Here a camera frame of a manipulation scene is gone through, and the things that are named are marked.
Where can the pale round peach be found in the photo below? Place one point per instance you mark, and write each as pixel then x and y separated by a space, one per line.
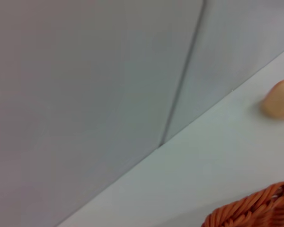
pixel 278 101

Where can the orange woven rectangular basket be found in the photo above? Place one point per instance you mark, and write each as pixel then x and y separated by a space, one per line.
pixel 255 208

